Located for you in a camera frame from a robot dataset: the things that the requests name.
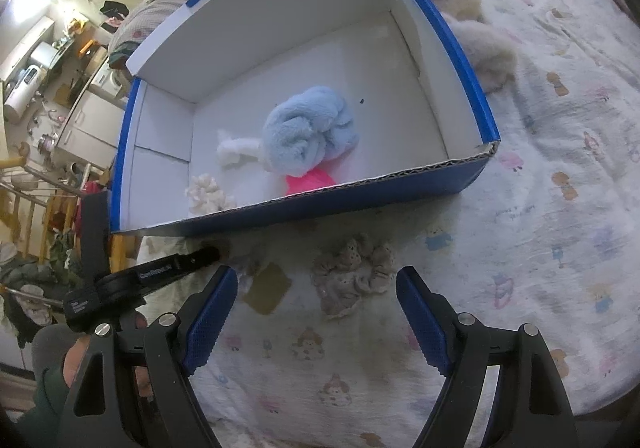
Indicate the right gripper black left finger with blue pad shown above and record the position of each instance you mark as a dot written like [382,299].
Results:
[180,343]

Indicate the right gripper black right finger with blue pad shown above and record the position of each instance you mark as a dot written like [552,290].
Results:
[530,407]

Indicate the light blue fluffy sock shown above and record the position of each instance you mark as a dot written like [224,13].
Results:
[310,128]

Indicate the green sleeve forearm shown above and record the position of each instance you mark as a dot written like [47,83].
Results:
[57,354]

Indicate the pink soft ball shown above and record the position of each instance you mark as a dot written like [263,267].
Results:
[312,180]

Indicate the person's left hand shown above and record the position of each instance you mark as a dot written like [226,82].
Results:
[104,371]

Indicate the wooden yellow rack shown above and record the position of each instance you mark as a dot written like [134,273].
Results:
[41,215]

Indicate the cream scrunchie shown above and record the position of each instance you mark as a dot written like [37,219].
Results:
[206,197]

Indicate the white kitchen cabinet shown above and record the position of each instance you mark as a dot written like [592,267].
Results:
[90,134]

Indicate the white patterned bed blanket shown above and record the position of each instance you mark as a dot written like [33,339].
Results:
[547,234]

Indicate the white rolled sock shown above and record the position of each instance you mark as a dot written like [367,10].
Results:
[232,151]

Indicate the white washing machine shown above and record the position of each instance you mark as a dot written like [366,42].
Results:
[109,84]

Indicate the brown grey scrunchie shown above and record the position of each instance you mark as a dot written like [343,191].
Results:
[359,268]

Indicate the blue white cardboard box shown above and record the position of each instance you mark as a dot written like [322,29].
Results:
[424,124]

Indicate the cream fluffy towel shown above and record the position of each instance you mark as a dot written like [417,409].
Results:
[492,55]

